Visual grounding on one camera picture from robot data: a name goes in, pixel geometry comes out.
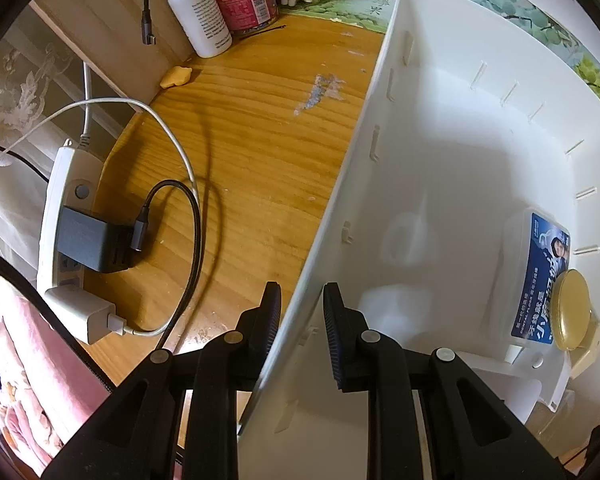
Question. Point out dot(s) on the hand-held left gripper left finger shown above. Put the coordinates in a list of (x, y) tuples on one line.
[(269, 330)]

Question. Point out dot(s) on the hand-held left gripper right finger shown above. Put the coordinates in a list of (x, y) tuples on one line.
[(332, 340)]

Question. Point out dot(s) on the white plastic storage bin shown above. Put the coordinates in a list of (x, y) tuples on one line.
[(455, 170)]

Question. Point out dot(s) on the gold round case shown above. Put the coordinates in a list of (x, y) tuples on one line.
[(570, 310)]

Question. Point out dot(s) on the white charger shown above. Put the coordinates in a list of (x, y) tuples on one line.
[(75, 315)]

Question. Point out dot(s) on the black charger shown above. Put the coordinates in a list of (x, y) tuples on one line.
[(90, 240)]

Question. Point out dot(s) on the blue label dental floss box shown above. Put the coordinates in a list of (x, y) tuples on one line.
[(535, 280)]

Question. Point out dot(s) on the pink blanket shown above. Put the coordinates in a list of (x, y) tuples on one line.
[(30, 385)]

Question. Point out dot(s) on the white power strip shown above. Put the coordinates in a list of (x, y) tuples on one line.
[(55, 200)]

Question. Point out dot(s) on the yellow putty lump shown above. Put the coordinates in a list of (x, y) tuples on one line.
[(176, 76)]

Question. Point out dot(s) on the black hairpin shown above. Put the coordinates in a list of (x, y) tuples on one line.
[(265, 30)]

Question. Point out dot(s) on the white spray bottle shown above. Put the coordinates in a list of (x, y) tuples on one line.
[(200, 15)]

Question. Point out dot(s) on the white lace curtain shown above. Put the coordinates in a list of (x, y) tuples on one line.
[(20, 85)]

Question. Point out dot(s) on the wooden desk side panel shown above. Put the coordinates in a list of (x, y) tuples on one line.
[(105, 20)]

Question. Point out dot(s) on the grape print wall paper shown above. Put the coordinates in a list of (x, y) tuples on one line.
[(360, 7)]

